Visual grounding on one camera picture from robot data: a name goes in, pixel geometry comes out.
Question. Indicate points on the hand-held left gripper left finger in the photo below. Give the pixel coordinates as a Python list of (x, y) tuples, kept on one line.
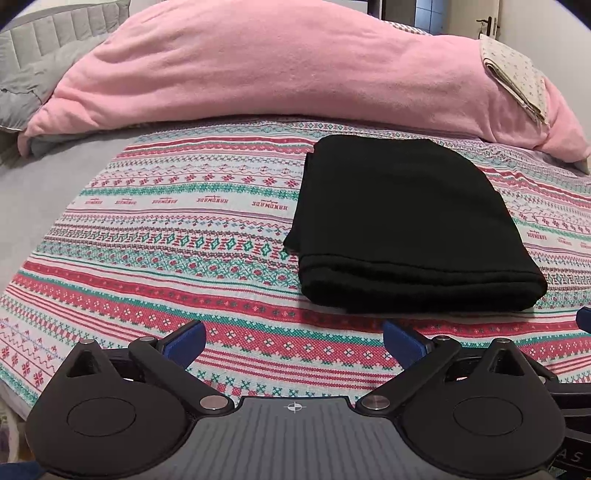
[(184, 344)]

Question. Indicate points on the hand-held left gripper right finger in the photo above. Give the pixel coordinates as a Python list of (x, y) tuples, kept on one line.
[(401, 344)]

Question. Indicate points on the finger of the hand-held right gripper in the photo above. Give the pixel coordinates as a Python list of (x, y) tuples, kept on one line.
[(585, 319)]

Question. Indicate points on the black pants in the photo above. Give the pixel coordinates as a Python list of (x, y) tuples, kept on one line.
[(406, 221)]

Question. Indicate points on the patterned red green blanket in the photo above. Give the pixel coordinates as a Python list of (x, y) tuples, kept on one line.
[(184, 240)]

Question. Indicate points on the folded floral cloth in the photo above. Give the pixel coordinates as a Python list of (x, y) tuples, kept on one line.
[(515, 76)]

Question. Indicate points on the pink fleece blanket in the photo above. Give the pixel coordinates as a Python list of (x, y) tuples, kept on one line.
[(277, 60)]

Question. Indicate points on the grey quilted pillow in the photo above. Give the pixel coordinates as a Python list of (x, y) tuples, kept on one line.
[(41, 55)]

